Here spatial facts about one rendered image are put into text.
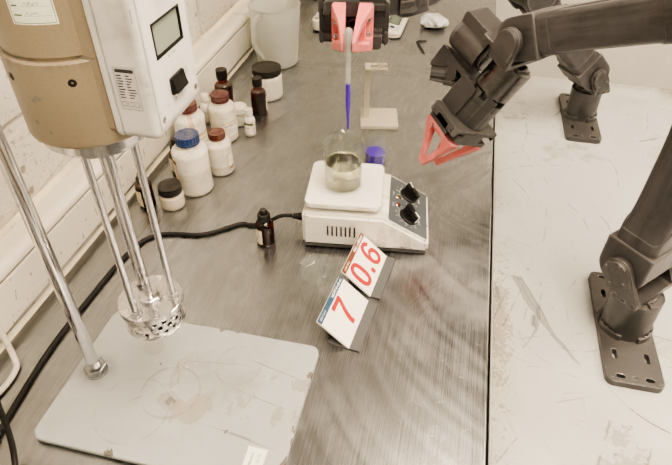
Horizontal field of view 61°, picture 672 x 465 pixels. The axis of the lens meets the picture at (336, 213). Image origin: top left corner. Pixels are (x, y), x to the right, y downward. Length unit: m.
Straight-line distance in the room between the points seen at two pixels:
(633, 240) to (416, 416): 0.34
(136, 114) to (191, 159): 0.58
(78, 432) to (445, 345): 0.47
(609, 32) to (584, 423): 0.46
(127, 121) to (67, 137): 0.05
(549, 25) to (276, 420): 0.58
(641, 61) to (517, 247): 1.57
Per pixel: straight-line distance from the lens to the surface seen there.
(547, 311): 0.89
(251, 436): 0.72
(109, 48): 0.43
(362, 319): 0.82
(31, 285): 0.92
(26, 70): 0.46
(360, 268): 0.86
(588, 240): 1.03
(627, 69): 2.46
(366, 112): 1.25
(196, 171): 1.03
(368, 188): 0.91
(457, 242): 0.96
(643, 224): 0.77
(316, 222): 0.89
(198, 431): 0.73
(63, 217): 0.95
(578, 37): 0.76
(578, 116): 1.34
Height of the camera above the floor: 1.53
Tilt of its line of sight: 39 degrees down
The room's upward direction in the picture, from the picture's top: straight up
